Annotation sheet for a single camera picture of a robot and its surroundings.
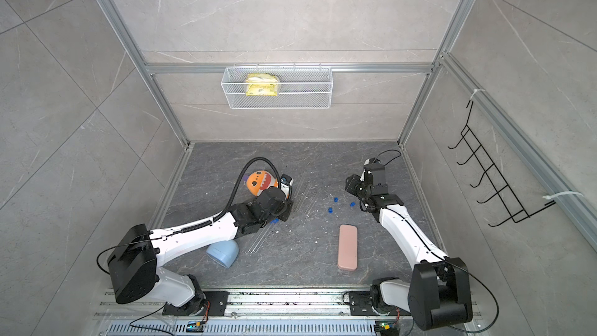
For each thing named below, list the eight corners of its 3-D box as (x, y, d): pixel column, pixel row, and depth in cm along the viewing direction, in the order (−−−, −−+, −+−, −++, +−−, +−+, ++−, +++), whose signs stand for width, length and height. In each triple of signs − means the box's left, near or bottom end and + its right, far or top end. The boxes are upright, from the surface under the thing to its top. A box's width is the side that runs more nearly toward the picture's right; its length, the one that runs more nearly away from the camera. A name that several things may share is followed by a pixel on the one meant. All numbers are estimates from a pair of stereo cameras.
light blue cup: (212, 268, 82) (203, 261, 75) (217, 249, 87) (209, 239, 79) (236, 268, 82) (230, 261, 75) (240, 248, 87) (234, 239, 79)
